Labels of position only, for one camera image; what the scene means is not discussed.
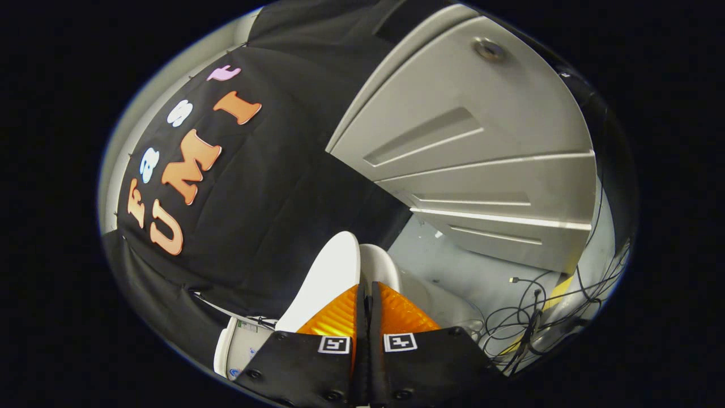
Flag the white toilet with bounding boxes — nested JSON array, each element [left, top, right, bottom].
[[214, 244, 482, 381]]

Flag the black floor cables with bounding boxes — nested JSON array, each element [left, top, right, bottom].
[[476, 170, 630, 376]]

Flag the yellow floor strip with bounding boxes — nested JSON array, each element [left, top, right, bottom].
[[507, 275, 577, 355]]

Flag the white drawer cabinet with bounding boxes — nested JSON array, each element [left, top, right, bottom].
[[326, 5, 598, 275]]

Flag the white toilet lid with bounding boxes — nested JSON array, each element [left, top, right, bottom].
[[275, 231, 361, 333]]

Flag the black backdrop cloth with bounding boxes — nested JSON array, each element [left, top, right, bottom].
[[102, 0, 454, 369]]

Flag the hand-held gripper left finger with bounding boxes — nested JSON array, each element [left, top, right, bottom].
[[233, 283, 369, 407]]

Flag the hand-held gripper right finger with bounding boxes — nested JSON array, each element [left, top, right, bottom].
[[368, 282, 508, 407]]

